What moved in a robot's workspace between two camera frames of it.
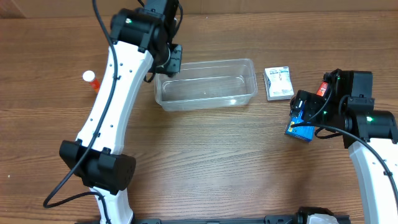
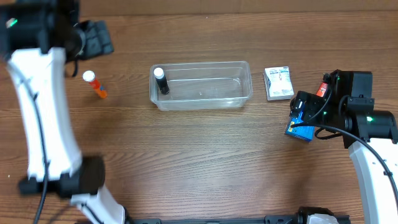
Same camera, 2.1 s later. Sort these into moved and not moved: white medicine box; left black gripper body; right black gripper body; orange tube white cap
Moved: left black gripper body
Not moved: right black gripper body; orange tube white cap; white medicine box
